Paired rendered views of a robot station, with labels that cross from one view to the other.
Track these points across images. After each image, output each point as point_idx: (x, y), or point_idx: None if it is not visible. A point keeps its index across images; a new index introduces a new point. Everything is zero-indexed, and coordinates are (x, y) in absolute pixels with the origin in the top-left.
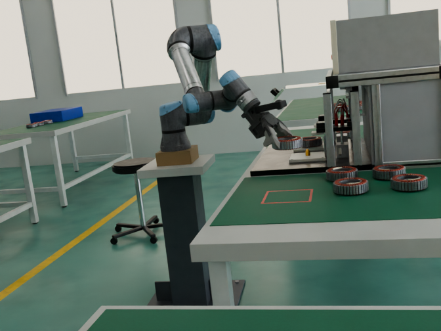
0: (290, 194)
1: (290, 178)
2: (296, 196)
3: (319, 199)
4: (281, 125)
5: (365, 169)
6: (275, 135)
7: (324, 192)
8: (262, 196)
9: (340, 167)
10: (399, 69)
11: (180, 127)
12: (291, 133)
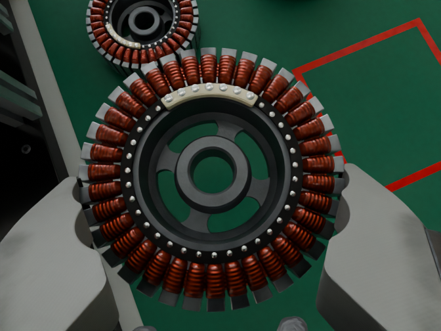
0: (373, 107)
1: (176, 213)
2: (386, 77)
3: (389, 5)
4: (27, 309)
5: (11, 13)
6: (352, 209)
7: (314, 24)
8: (418, 189)
9: (109, 27)
10: None
11: None
12: (60, 196)
